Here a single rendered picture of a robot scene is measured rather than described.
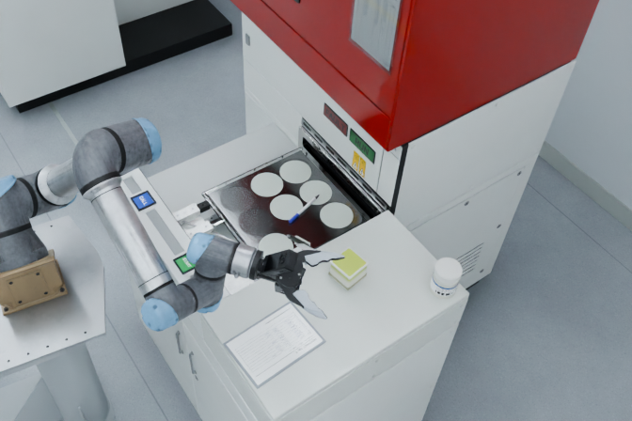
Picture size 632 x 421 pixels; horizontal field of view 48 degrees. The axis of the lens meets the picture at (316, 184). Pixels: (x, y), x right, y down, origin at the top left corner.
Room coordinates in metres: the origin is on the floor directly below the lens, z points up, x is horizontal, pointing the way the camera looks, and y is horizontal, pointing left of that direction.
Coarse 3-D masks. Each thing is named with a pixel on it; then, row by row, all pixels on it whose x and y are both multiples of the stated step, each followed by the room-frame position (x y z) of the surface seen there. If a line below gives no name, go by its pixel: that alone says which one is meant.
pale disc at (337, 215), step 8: (328, 208) 1.38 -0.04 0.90; (336, 208) 1.38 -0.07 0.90; (344, 208) 1.38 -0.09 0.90; (320, 216) 1.35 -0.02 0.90; (328, 216) 1.35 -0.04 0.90; (336, 216) 1.35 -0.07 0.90; (344, 216) 1.35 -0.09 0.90; (352, 216) 1.35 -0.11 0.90; (328, 224) 1.32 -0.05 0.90; (336, 224) 1.32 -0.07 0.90; (344, 224) 1.32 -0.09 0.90
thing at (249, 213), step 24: (264, 168) 1.52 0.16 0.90; (312, 168) 1.54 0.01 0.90; (216, 192) 1.41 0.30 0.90; (240, 192) 1.42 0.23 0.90; (288, 192) 1.43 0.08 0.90; (336, 192) 1.45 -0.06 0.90; (240, 216) 1.32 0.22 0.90; (264, 216) 1.33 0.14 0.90; (312, 216) 1.34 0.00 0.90; (360, 216) 1.36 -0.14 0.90; (312, 240) 1.26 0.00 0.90
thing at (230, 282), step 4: (200, 216) 1.33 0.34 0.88; (192, 220) 1.31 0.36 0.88; (196, 220) 1.31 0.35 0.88; (200, 220) 1.31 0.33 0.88; (184, 224) 1.30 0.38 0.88; (196, 224) 1.30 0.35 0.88; (184, 228) 1.28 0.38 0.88; (188, 228) 1.28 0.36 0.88; (228, 276) 1.12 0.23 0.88; (232, 276) 1.12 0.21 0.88; (228, 280) 1.11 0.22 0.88; (232, 280) 1.11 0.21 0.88; (236, 280) 1.11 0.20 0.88; (240, 280) 1.11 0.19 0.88; (244, 280) 1.11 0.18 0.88; (224, 284) 1.10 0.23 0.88; (228, 284) 1.10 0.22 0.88; (232, 284) 1.10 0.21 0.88; (236, 284) 1.10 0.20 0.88; (240, 284) 1.10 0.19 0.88; (228, 288) 1.08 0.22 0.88
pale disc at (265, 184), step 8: (256, 176) 1.49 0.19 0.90; (264, 176) 1.49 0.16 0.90; (272, 176) 1.49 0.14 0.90; (256, 184) 1.45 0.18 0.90; (264, 184) 1.46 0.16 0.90; (272, 184) 1.46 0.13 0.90; (280, 184) 1.46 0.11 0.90; (256, 192) 1.42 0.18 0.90; (264, 192) 1.43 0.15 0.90; (272, 192) 1.43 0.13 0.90
